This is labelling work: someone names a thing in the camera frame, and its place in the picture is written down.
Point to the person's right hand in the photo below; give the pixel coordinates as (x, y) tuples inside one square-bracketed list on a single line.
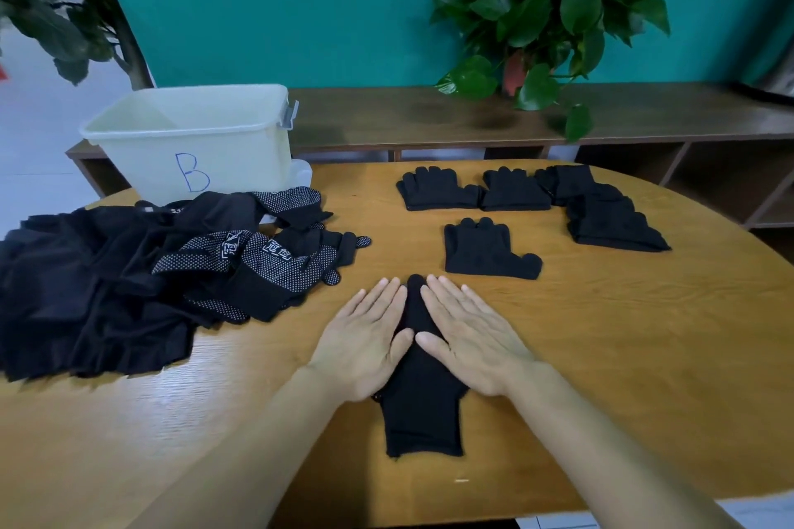
[(481, 355)]

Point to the person's left hand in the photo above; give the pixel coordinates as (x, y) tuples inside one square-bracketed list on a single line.
[(353, 355)]

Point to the person's right thumb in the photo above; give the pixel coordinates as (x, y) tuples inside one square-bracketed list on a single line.
[(432, 347)]

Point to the person's right middle finger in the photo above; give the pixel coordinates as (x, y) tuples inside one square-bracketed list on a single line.
[(456, 302)]

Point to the person's left little finger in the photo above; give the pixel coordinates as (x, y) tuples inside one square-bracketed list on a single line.
[(347, 308)]

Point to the person's right little finger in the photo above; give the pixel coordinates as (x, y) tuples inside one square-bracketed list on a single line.
[(499, 327)]

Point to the person's left thumb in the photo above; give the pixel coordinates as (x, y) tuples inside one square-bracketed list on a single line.
[(402, 350)]

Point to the person's left middle finger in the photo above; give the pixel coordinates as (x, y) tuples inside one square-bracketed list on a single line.
[(381, 302)]

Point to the plain black knit glove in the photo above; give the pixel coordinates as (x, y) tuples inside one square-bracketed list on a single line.
[(567, 181), (422, 411), (515, 191), (437, 191), (484, 249)]

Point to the person's left forearm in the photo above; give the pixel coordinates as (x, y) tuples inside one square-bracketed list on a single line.
[(248, 460)]

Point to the person's right forearm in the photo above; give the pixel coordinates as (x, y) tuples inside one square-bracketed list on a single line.
[(608, 460)]

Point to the black glove with white dots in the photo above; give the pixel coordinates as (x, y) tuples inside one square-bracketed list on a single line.
[(223, 308), (201, 253), (291, 206), (279, 274)]

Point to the small stack of black gloves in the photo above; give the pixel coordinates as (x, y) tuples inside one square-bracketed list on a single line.
[(611, 222)]

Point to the white plastic bin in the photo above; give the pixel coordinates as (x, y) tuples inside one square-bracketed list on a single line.
[(192, 144)]

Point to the red plant pot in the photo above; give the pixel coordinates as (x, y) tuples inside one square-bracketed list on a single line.
[(513, 73)]

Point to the low brown wooden shelf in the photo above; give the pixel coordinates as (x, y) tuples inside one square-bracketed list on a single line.
[(651, 113)]

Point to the pile of black cloth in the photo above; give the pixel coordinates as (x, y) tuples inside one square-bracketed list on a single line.
[(80, 293)]

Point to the green leafy potted plant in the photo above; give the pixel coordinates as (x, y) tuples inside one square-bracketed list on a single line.
[(546, 1)]

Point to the dark tall leafy plant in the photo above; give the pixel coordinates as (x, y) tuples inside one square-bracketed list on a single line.
[(56, 1)]

